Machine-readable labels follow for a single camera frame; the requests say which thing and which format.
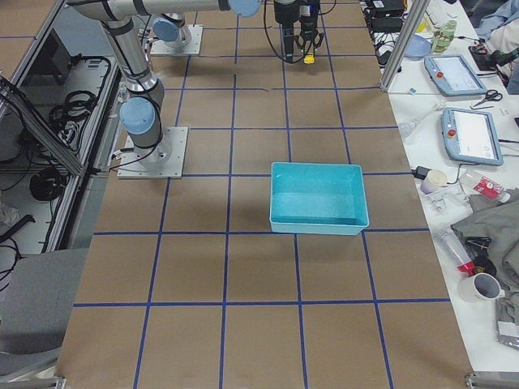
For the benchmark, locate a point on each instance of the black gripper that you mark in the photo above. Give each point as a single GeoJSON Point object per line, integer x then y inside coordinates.
{"type": "Point", "coordinates": [307, 25]}

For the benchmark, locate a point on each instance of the yellow beetle toy car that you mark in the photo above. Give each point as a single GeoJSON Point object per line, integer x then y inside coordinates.
{"type": "Point", "coordinates": [309, 59]}

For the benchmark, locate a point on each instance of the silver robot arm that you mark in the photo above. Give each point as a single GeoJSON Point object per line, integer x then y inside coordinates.
{"type": "Point", "coordinates": [286, 15]}
{"type": "Point", "coordinates": [141, 115]}

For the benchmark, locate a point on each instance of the blue plastic bowl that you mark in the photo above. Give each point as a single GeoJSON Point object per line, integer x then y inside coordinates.
{"type": "Point", "coordinates": [418, 48]}

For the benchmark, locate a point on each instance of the green glass jar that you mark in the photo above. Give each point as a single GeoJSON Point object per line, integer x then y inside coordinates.
{"type": "Point", "coordinates": [443, 37]}

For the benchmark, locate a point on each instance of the upper teach pendant tablet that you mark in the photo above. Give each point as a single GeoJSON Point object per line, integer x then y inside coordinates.
{"type": "Point", "coordinates": [453, 76]}

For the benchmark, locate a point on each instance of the teach pendant tablet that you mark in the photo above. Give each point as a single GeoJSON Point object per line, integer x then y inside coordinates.
{"type": "Point", "coordinates": [470, 136]}
{"type": "Point", "coordinates": [453, 76]}

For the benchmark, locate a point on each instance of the teal plastic storage bin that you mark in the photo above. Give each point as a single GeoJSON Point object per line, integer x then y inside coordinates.
{"type": "Point", "coordinates": [317, 198]}

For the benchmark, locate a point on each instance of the white paper cup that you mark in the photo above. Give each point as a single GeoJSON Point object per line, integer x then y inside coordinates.
{"type": "Point", "coordinates": [434, 180]}

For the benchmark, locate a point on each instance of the lower teach pendant tablet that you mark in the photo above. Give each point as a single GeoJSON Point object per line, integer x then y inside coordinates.
{"type": "Point", "coordinates": [470, 136]}

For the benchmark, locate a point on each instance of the red capped clear tube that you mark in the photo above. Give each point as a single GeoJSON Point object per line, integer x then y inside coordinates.
{"type": "Point", "coordinates": [453, 248]}

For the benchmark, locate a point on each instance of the grey cloth pile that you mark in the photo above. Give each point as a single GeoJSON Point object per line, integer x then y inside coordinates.
{"type": "Point", "coordinates": [499, 222]}

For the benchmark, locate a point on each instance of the white grey mug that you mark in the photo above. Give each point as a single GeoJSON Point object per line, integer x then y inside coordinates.
{"type": "Point", "coordinates": [480, 287]}

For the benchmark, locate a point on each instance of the aluminium frame post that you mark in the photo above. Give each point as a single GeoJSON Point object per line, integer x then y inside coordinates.
{"type": "Point", "coordinates": [415, 15]}

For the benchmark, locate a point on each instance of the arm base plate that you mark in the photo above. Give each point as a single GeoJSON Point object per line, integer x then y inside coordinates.
{"type": "Point", "coordinates": [165, 161]}
{"type": "Point", "coordinates": [171, 41]}

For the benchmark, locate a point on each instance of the black handled scissors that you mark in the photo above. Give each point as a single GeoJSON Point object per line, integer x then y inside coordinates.
{"type": "Point", "coordinates": [490, 95]}

